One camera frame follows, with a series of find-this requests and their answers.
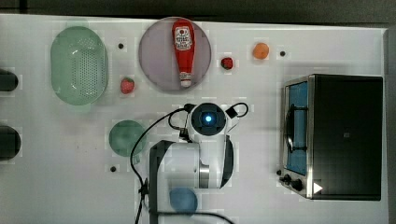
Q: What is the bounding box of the light red plush strawberry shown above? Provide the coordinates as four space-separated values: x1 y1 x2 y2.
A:
120 77 134 94

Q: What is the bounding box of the dark red plush strawberry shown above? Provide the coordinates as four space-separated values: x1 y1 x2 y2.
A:
220 57 233 70

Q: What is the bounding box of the silver toaster oven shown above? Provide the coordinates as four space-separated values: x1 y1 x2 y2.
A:
276 74 383 201

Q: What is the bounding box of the grey round plate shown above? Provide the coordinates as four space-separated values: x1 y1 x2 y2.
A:
138 17 211 92

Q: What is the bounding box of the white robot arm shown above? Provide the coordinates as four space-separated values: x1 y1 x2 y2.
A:
148 103 234 224

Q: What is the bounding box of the blue cup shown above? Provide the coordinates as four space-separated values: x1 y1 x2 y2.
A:
169 188 198 213

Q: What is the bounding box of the green mug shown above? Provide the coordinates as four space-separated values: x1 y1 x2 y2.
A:
108 120 147 164

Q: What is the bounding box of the green perforated colander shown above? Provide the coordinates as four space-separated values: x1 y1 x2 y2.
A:
50 26 108 105

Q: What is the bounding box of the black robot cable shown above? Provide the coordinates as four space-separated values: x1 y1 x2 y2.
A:
130 102 249 224

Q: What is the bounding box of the small black pot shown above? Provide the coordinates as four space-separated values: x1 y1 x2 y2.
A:
0 69 19 91

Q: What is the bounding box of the large black pot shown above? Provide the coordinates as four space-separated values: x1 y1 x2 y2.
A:
0 126 21 161

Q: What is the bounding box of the orange plush fruit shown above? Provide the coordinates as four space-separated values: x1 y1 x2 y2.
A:
252 43 270 60

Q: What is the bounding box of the red plush ketchup bottle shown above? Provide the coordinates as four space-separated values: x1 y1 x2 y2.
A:
172 19 195 88

